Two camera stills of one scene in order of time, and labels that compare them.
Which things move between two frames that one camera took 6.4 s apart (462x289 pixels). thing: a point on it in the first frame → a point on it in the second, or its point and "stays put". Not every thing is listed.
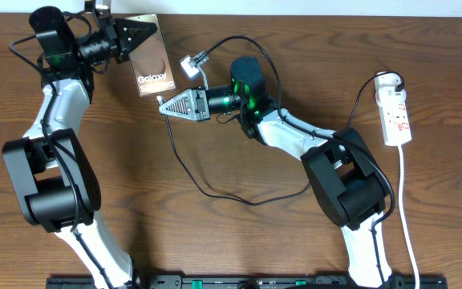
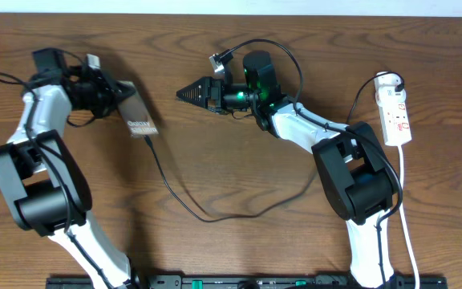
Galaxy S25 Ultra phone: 150,62 → 136,116
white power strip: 394,111 stays put
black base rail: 237,282 stays put
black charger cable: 238,202 → 348,125
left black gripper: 111,30 → 111,95
